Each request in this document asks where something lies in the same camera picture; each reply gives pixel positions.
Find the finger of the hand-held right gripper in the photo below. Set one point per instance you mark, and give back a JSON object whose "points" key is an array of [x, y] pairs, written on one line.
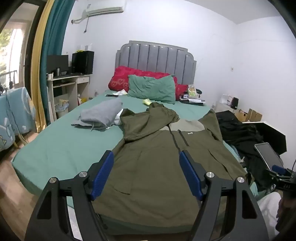
{"points": [[272, 175], [279, 169]]}

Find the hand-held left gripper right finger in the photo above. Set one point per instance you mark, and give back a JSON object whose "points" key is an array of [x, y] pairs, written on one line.
{"points": [[190, 175]]}

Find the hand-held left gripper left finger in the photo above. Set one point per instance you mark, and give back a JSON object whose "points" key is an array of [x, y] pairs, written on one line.
{"points": [[103, 176]]}

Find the olive green hooded jacket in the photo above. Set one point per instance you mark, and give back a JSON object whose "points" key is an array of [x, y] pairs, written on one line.
{"points": [[161, 166]]}

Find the pile of black clothes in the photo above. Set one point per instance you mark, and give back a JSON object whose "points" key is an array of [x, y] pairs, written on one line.
{"points": [[241, 136]]}

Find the person's right hand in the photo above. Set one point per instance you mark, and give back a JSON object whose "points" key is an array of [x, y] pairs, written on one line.
{"points": [[286, 213]]}

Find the bed with green sheet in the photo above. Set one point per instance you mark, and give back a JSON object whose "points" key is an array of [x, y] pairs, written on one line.
{"points": [[60, 148]]}

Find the white cloth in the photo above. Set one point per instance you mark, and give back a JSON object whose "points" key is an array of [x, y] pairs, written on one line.
{"points": [[117, 120]]}

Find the cardboard box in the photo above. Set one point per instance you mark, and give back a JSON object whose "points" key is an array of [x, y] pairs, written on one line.
{"points": [[242, 115], [254, 115]]}

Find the folded grey sweatshirt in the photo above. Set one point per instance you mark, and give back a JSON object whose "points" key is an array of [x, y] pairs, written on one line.
{"points": [[99, 113]]}

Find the stack of dark books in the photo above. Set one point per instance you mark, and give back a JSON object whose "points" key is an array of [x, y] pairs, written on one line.
{"points": [[193, 100]]}

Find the black speaker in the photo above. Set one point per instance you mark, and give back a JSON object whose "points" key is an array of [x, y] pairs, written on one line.
{"points": [[234, 103]]}

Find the black phone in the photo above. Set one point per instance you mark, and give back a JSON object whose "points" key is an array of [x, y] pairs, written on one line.
{"points": [[111, 95]]}

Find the white crumpled paper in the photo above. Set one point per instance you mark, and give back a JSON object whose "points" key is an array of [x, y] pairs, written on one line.
{"points": [[121, 92]]}

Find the small yellow-green cloth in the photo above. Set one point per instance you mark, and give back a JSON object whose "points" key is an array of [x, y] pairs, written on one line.
{"points": [[147, 101]]}

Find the white computer desk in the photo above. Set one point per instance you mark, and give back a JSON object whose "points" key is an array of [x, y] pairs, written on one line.
{"points": [[67, 89]]}

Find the green pillow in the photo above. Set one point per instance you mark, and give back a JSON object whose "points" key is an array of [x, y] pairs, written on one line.
{"points": [[151, 89]]}

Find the red patterned pillow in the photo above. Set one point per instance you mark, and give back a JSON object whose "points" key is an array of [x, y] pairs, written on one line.
{"points": [[123, 78]]}

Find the blue printed blanket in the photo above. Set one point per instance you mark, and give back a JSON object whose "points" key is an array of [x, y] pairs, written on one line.
{"points": [[13, 115]]}

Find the steel tumbler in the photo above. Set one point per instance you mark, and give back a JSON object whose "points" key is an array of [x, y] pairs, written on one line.
{"points": [[57, 71]]}

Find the black computer tower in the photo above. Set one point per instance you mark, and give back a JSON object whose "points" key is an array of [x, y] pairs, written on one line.
{"points": [[83, 62]]}

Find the yellow curtain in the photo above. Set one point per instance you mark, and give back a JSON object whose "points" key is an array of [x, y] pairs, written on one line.
{"points": [[38, 74]]}

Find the black monitor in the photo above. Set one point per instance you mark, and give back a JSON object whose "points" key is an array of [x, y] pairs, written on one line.
{"points": [[57, 63]]}

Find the grey padded headboard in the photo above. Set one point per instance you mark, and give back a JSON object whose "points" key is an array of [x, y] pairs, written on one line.
{"points": [[155, 58]]}

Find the teal curtain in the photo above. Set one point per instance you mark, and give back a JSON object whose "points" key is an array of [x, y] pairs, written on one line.
{"points": [[54, 39]]}

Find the window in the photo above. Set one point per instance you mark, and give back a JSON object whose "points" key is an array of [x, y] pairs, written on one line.
{"points": [[10, 51]]}

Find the white air conditioner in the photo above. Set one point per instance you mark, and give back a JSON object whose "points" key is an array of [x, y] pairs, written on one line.
{"points": [[105, 7]]}

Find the smartphone on mount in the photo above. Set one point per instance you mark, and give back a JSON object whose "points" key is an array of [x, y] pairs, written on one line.
{"points": [[268, 155]]}

